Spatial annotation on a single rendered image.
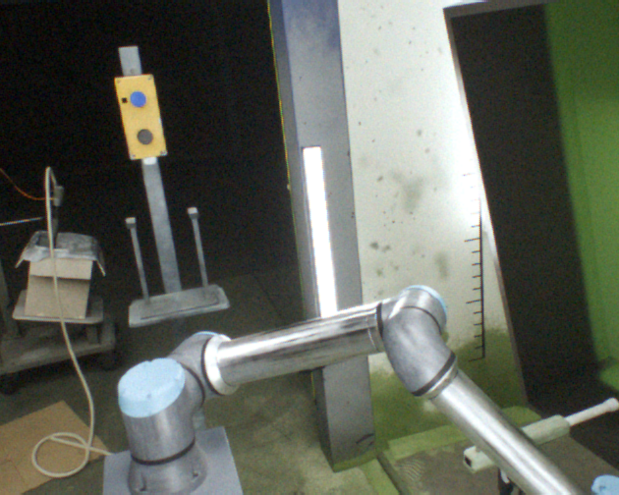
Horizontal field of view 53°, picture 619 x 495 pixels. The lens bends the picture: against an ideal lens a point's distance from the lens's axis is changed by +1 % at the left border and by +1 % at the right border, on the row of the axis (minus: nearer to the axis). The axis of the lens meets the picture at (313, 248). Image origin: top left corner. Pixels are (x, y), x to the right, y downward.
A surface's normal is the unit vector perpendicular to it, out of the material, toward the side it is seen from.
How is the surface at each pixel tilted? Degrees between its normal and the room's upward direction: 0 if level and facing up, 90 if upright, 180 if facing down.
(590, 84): 102
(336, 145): 90
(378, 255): 90
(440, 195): 90
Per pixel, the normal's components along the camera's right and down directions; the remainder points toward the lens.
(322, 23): 0.29, 0.26
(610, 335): -0.88, 0.40
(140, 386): -0.13, -0.92
